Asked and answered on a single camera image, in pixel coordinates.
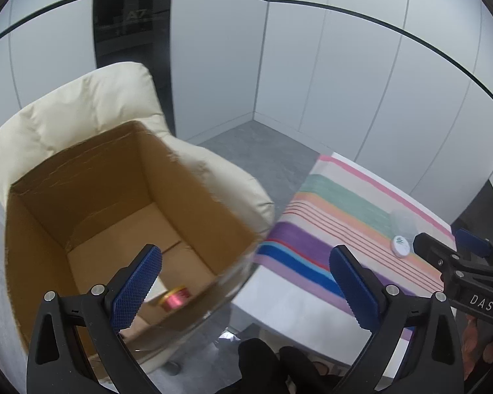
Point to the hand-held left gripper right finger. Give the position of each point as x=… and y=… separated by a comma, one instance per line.
x=353, y=287

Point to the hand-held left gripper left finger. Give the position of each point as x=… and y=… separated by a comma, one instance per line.
x=137, y=287

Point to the striped colourful cloth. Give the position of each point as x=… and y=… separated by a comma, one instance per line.
x=341, y=201

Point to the red can with yellow lid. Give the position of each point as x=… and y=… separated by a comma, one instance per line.
x=174, y=298

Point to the clear plastic container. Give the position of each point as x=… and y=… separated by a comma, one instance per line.
x=404, y=221

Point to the cream padded chair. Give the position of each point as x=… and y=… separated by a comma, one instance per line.
x=86, y=94

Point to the black glass door panel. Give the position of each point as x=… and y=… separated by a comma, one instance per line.
x=133, y=28

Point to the person's right hand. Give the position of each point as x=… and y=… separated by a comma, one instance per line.
x=482, y=336

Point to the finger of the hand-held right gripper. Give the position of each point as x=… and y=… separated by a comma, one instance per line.
x=431, y=250
x=472, y=241

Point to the white round container green print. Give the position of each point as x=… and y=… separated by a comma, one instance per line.
x=401, y=247

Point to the person's black clothed legs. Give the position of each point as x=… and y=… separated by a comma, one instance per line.
x=263, y=369

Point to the brown cardboard box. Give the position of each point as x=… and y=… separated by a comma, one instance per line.
x=86, y=180

